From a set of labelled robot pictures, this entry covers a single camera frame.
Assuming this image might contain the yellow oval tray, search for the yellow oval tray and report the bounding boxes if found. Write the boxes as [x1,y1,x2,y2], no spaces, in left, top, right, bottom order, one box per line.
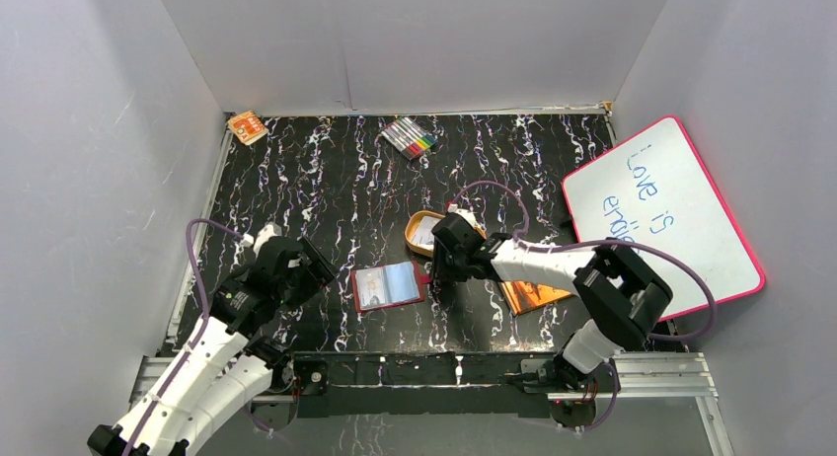
[404,204,488,258]

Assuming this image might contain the red leather card holder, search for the red leather card holder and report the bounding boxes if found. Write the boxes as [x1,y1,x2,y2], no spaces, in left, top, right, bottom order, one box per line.
[350,262,431,313]

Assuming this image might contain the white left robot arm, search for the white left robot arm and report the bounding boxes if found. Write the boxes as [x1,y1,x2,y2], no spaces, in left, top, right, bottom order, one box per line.
[87,227,336,455]

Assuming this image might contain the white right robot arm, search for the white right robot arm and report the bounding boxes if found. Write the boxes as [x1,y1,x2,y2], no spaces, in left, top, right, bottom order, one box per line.
[431,212,673,391]

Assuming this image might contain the silver VIP card stack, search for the silver VIP card stack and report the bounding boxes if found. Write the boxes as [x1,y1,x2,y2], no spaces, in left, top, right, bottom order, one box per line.
[412,215,440,249]

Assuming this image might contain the small orange card box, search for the small orange card box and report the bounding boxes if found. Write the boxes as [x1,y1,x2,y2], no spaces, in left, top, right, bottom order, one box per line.
[227,111,268,146]

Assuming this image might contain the orange paperback book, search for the orange paperback book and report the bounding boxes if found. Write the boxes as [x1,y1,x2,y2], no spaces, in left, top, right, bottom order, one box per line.
[498,281,571,316]

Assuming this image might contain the pack of coloured markers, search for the pack of coloured markers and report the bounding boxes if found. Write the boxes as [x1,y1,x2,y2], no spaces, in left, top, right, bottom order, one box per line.
[380,116,438,161]

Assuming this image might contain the pink framed whiteboard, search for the pink framed whiteboard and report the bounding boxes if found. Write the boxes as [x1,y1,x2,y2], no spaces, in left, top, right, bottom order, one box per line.
[562,116,766,303]

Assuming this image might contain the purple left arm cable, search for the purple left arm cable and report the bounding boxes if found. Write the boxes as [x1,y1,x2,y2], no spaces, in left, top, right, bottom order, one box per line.
[120,218,276,456]

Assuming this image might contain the black aluminium base frame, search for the black aluminium base frame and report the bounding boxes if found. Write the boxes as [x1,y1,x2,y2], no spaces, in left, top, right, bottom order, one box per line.
[130,351,721,431]

